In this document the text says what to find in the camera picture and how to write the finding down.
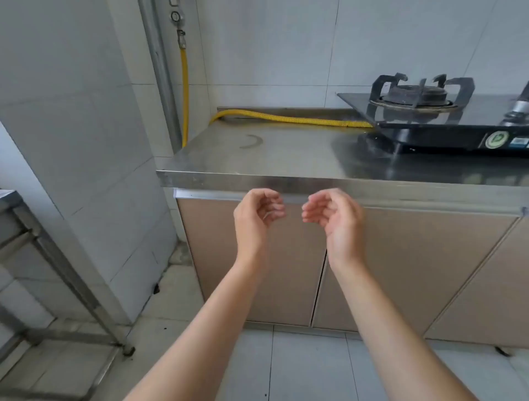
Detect stainless steel counter cabinet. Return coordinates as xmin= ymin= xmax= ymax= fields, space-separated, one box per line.
xmin=156 ymin=107 xmax=529 ymax=349

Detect gas valve with gauge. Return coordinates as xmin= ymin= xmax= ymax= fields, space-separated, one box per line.
xmin=169 ymin=0 xmax=187 ymax=47

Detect black gas stove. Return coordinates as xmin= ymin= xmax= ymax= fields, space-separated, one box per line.
xmin=337 ymin=92 xmax=529 ymax=155

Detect grey vertical pipe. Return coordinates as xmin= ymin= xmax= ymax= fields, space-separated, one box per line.
xmin=138 ymin=0 xmax=183 ymax=143

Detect stainless steel rack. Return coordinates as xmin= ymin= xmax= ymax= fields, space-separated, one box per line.
xmin=0 ymin=189 xmax=136 ymax=401

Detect beige cabinet door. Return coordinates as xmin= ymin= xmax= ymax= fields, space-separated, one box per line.
xmin=312 ymin=207 xmax=520 ymax=340
xmin=425 ymin=215 xmax=529 ymax=348
xmin=176 ymin=198 xmax=329 ymax=328

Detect person's right forearm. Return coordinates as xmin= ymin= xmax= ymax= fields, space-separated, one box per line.
xmin=328 ymin=258 xmax=480 ymax=401

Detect yellow corrugated gas hose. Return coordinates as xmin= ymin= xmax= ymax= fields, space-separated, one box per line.
xmin=177 ymin=29 xmax=374 ymax=148

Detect metal pot handle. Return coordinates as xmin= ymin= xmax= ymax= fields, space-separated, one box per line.
xmin=499 ymin=80 xmax=529 ymax=126

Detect person's left forearm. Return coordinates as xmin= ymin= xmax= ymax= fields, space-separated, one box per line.
xmin=123 ymin=258 xmax=265 ymax=401

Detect person's left hand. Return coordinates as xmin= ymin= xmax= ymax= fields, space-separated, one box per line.
xmin=233 ymin=188 xmax=287 ymax=268

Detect black burner pan support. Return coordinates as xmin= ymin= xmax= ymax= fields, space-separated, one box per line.
xmin=370 ymin=73 xmax=475 ymax=112

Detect person's right hand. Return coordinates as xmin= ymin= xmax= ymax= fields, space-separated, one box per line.
xmin=302 ymin=188 xmax=365 ymax=270

